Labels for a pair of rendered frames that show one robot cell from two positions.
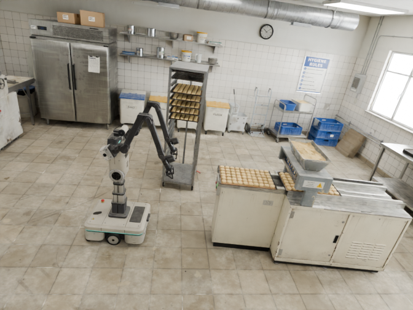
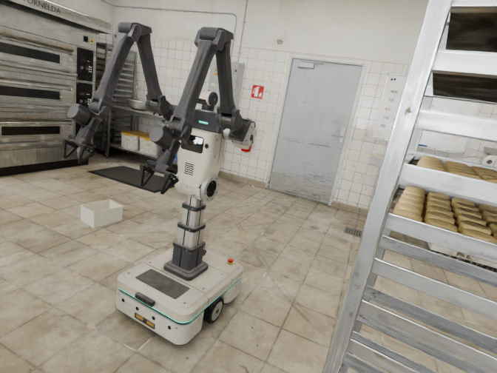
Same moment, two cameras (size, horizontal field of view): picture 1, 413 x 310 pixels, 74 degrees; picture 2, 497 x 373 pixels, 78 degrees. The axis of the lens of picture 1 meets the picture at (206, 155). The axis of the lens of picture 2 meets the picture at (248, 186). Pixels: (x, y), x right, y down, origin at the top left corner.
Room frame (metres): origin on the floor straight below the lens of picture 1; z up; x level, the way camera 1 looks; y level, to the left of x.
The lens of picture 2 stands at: (3.62, -0.41, 1.30)
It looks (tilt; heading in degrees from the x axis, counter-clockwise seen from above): 15 degrees down; 119
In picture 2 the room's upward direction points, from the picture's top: 10 degrees clockwise
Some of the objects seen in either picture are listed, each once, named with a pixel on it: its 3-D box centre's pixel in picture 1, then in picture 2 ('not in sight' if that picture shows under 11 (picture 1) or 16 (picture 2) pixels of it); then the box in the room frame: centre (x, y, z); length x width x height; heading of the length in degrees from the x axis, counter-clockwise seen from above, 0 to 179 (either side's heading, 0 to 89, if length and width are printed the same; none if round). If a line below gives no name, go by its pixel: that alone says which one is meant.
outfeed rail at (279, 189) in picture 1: (311, 193); not in sight; (2.53, -1.16, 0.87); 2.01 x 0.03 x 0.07; 93
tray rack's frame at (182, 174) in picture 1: (184, 127); not in sight; (3.88, 0.38, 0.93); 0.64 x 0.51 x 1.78; 0
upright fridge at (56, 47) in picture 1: (78, 76); not in sight; (5.80, 2.91, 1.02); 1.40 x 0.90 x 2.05; 99
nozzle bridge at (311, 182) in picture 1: (300, 174); not in sight; (2.67, -1.04, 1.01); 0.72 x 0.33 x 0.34; 3
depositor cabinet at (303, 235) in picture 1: (326, 221); not in sight; (2.70, -1.52, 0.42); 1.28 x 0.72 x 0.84; 93
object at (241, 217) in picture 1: (244, 211); not in sight; (2.65, -0.54, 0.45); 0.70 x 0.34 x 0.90; 93
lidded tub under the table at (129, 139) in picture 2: not in sight; (137, 140); (-0.72, 3.17, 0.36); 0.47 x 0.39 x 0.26; 97
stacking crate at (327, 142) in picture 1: (322, 139); not in sight; (6.66, -2.88, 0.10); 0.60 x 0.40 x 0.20; 97
